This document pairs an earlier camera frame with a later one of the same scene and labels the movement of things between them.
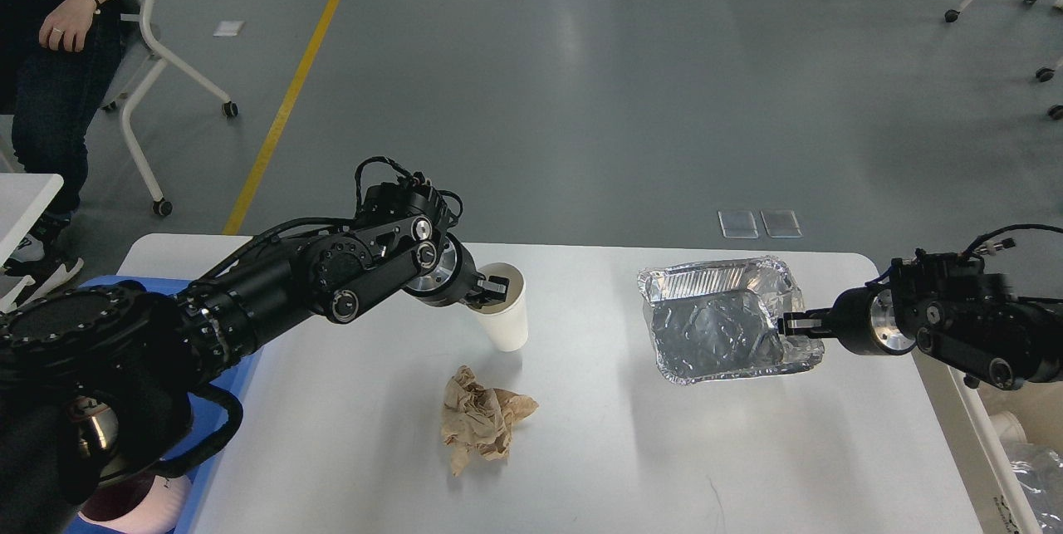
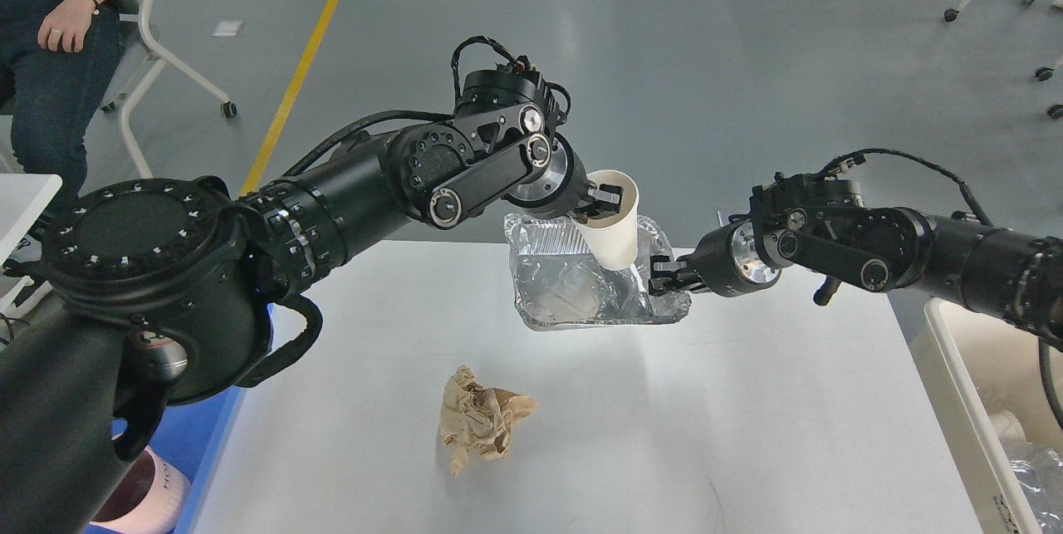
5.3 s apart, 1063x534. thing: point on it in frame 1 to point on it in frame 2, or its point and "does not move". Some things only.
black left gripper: (455, 277) to (560, 182)
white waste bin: (964, 414) does not move
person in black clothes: (61, 1) does not move
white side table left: (23, 199) does not move
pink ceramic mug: (146, 504) does not move
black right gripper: (866, 321) to (727, 260)
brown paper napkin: (479, 418) does not move
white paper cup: (507, 322) to (612, 238)
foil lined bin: (709, 320) to (557, 284)
